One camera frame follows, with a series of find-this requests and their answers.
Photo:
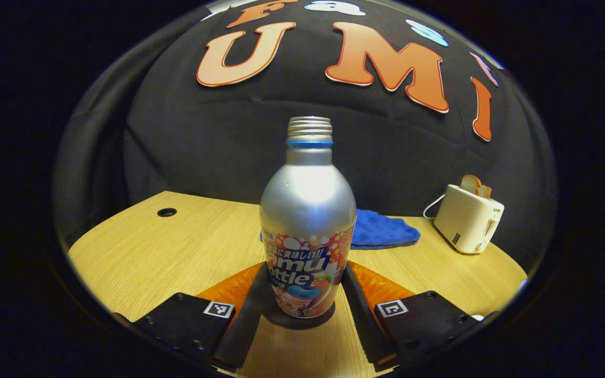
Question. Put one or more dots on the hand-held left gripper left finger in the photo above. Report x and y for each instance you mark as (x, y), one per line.
(244, 325)

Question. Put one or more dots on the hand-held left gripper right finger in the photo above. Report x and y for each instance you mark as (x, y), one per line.
(363, 320)

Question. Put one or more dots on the dark round coaster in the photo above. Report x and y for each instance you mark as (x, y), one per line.
(281, 321)

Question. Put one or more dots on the silver water bottle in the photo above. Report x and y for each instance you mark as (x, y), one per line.
(308, 210)

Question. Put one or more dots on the blue towel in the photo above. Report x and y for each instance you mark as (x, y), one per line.
(386, 231)

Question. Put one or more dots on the white toaster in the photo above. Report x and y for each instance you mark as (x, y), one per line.
(465, 220)

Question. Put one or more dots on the toast bread slice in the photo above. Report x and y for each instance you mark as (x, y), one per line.
(470, 185)
(485, 191)

